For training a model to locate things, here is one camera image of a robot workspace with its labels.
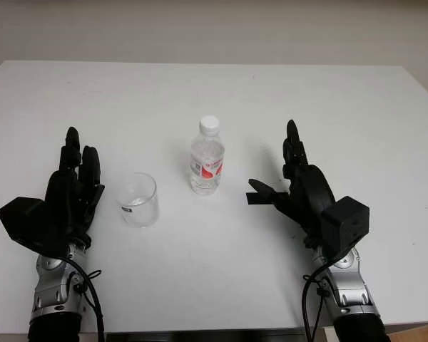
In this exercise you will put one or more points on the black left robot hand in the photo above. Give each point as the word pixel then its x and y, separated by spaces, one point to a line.
pixel 69 199

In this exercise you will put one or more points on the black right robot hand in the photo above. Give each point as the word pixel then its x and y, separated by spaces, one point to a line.
pixel 312 189

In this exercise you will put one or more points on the clear plastic water bottle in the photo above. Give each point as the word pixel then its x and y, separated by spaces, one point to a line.
pixel 206 160

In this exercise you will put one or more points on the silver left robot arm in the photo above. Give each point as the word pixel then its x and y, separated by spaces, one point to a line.
pixel 53 288

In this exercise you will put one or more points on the clear glass cup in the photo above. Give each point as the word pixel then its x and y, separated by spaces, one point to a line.
pixel 138 203

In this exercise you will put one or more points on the black tape strip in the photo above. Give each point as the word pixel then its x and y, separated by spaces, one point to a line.
pixel 254 200

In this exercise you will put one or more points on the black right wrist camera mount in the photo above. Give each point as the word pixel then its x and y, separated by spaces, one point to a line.
pixel 346 224

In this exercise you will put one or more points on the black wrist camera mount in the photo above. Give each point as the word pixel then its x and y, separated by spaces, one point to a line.
pixel 346 224
pixel 23 221

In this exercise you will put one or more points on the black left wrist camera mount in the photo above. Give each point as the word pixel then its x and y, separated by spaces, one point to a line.
pixel 23 221

